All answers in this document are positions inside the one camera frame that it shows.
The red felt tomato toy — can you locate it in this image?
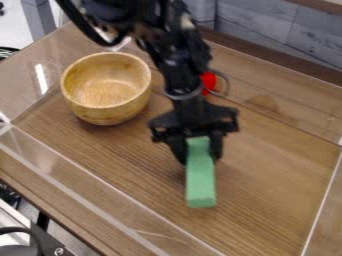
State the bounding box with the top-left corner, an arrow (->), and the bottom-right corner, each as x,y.
201,71 -> 217,96

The green rectangular block stick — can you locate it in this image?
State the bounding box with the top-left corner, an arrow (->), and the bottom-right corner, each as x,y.
186,137 -> 217,208

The clear acrylic tray enclosure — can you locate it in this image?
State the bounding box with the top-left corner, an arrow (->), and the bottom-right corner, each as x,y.
0,25 -> 342,256

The black bracket with bolt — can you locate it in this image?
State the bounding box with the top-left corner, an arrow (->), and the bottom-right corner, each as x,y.
30,223 -> 76,256

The light wooden bowl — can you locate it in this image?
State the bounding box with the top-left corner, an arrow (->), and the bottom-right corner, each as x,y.
60,52 -> 152,126

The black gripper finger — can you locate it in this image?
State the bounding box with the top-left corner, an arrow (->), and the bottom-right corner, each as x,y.
167,136 -> 187,164
210,130 -> 223,161

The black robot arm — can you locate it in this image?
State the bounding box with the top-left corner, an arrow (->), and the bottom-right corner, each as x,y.
56,0 -> 239,163

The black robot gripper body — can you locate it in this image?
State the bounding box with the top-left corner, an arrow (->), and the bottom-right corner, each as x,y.
148,99 -> 239,144

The grey post at back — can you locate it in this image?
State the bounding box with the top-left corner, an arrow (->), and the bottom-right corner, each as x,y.
20,0 -> 58,41

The black cable lower left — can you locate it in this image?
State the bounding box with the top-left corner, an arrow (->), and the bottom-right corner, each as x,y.
0,226 -> 38,256

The black table leg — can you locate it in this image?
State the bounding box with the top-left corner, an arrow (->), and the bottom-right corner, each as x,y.
36,212 -> 50,231

